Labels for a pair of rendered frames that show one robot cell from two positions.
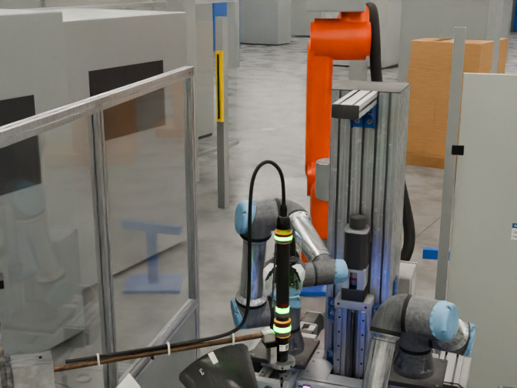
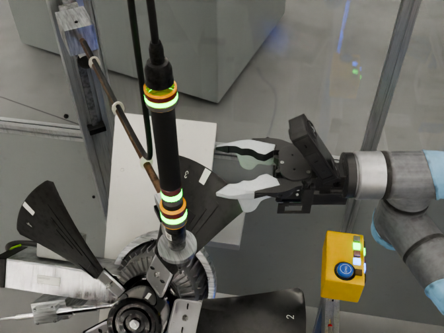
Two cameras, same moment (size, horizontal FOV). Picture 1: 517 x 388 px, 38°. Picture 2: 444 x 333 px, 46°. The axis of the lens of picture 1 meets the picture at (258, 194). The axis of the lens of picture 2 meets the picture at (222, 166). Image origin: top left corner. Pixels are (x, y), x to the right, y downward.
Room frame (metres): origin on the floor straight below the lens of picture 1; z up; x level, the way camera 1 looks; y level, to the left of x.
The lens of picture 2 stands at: (1.80, -0.61, 2.25)
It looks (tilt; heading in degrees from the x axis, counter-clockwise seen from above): 47 degrees down; 84
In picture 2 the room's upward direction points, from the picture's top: straight up
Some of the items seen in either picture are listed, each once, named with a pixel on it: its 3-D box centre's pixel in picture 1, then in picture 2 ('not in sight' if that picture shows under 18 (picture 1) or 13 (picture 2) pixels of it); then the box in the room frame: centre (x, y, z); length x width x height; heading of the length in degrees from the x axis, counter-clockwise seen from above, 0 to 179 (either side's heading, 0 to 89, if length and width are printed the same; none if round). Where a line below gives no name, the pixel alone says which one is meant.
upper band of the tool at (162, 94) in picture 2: (283, 236); (160, 95); (1.78, -0.06, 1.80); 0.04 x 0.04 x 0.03
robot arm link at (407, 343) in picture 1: (418, 327); not in sight; (2.49, -0.58, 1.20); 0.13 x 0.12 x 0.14; 62
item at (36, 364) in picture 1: (29, 372); (76, 29); (1.56, 0.53, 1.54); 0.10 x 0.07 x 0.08; 110
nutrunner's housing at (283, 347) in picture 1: (282, 291); (169, 170); (1.78, -0.06, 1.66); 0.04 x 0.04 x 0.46
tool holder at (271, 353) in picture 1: (278, 346); (173, 227); (1.77, -0.05, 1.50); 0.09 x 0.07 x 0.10; 110
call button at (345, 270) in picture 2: not in sight; (345, 270); (2.19, 0.09, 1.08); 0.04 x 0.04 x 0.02
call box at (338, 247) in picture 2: not in sight; (341, 267); (2.20, 0.13, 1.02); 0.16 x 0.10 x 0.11; 75
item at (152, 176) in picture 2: (165, 350); (117, 108); (1.67, 0.23, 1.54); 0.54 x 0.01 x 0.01; 110
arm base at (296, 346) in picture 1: (285, 336); not in sight; (2.65, -0.10, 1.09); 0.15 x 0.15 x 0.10
